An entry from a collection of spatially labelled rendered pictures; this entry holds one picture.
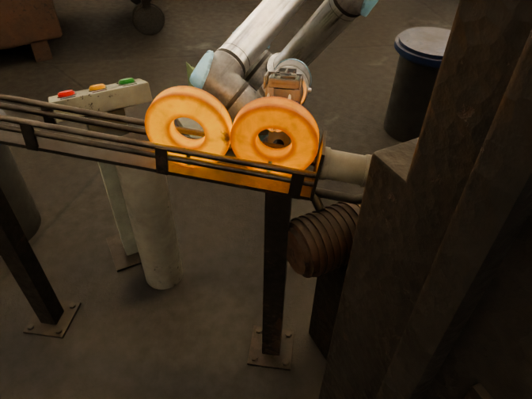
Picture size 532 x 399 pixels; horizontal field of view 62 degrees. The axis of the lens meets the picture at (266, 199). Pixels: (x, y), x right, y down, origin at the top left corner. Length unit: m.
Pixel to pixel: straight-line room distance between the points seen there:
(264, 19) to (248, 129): 0.48
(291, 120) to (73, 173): 1.38
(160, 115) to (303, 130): 0.25
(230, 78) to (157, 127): 0.31
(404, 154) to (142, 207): 0.82
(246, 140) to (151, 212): 0.51
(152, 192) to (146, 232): 0.14
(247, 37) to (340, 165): 0.47
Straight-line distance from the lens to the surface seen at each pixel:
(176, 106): 0.77
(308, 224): 0.89
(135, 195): 1.18
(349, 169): 0.79
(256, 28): 1.16
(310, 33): 1.59
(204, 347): 1.34
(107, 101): 1.19
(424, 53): 1.91
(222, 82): 1.06
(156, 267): 1.38
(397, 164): 0.50
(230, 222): 1.64
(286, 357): 1.31
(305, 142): 0.76
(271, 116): 0.74
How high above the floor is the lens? 1.16
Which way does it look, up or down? 43 degrees down
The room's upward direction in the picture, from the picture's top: 1 degrees clockwise
